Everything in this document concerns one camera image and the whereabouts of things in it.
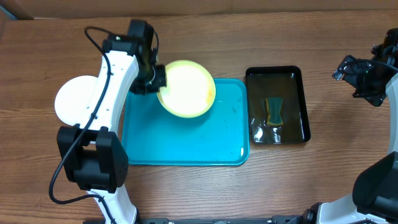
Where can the yellow-green plate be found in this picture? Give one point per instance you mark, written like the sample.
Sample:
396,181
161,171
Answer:
190,89

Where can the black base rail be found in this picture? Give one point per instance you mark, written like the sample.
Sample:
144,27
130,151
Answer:
278,219

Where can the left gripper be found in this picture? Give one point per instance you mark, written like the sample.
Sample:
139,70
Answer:
161,72

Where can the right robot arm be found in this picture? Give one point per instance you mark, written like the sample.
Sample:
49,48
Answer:
374,195

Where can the teal plastic tray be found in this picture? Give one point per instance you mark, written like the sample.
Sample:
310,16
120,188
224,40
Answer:
220,137

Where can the green yellow sponge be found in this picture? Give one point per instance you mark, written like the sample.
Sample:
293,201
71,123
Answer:
274,108

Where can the black water basin tray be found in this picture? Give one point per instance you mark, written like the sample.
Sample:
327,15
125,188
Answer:
280,81

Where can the white plate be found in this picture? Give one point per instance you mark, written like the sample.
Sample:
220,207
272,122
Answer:
72,98

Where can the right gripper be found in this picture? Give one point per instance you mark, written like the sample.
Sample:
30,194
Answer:
347,72

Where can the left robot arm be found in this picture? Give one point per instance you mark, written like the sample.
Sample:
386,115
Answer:
90,108

